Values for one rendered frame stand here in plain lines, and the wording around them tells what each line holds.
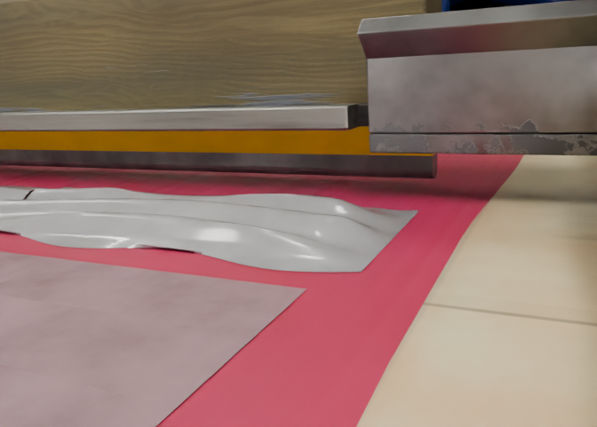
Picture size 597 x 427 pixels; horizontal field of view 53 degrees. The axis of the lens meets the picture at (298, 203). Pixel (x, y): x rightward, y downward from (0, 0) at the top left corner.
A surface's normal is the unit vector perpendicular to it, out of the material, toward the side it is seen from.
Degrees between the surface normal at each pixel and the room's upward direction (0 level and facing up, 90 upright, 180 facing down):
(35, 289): 32
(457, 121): 58
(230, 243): 3
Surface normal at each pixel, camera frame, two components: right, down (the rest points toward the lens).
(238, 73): -0.43, 0.22
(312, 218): -0.34, -0.74
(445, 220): -0.07, -0.97
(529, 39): -0.26, 0.86
